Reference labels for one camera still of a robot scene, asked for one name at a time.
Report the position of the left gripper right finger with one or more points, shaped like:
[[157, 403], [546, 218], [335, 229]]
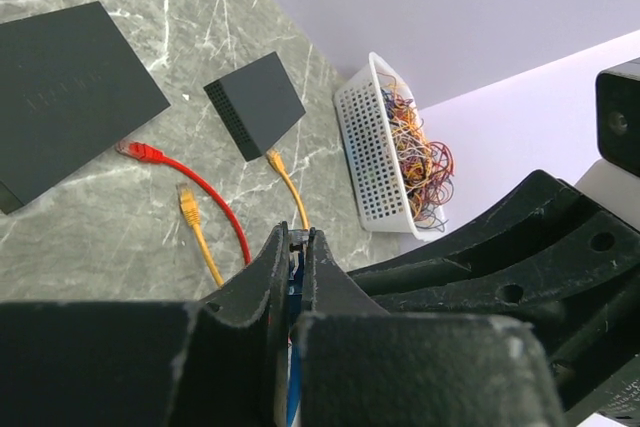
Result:
[[363, 366]]

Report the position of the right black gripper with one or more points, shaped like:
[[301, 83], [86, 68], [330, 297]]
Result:
[[592, 285]]

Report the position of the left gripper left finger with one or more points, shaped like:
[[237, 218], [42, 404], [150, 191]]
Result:
[[218, 361]]

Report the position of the black network switch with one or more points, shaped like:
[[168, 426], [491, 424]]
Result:
[[257, 104], [71, 88]]

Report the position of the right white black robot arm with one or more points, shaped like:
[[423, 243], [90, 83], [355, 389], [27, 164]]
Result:
[[520, 291]]

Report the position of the white plastic basket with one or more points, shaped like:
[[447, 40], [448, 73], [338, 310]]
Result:
[[374, 166]]

